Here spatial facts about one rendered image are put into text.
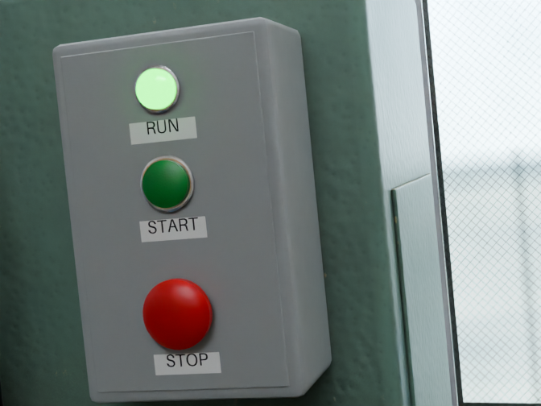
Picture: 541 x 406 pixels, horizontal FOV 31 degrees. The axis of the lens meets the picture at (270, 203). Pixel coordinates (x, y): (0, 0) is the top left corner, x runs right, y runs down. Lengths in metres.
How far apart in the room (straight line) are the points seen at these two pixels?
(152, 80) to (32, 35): 0.12
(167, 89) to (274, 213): 0.07
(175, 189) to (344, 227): 0.09
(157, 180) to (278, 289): 0.07
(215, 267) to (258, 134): 0.06
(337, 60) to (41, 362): 0.22
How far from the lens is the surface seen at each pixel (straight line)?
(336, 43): 0.46
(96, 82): 0.43
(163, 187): 0.42
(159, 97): 0.42
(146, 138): 0.42
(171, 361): 0.43
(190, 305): 0.41
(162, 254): 0.43
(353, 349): 0.47
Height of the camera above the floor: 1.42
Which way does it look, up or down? 3 degrees down
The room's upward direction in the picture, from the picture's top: 6 degrees counter-clockwise
